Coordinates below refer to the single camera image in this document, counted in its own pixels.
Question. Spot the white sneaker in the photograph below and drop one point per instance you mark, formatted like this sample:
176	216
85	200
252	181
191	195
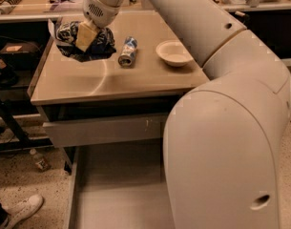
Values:
22	210

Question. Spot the open grey middle drawer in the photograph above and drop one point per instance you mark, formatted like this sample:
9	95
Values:
119	186

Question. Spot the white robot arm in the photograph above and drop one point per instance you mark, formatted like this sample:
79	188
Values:
222	139

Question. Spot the white bowl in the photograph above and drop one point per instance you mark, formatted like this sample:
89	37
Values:
173	53

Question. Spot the plastic bottle on floor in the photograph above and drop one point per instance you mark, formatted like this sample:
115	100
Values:
39	160

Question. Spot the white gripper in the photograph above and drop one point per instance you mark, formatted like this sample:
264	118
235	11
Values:
98	12

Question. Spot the grey drawer cabinet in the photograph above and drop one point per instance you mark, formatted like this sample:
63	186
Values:
70	90

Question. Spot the blue and white soda can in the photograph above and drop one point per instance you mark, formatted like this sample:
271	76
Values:
128	52

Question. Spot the black stand leg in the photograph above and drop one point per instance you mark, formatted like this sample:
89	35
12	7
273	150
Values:
23	140

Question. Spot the blue chip bag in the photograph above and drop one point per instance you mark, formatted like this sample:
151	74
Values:
64	36

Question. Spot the black bag on shelf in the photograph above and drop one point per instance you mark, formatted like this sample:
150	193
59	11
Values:
21	50

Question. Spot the grey top drawer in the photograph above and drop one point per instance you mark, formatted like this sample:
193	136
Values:
105	130

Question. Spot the white stick with black tip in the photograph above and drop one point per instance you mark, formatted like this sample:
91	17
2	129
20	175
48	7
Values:
241	16

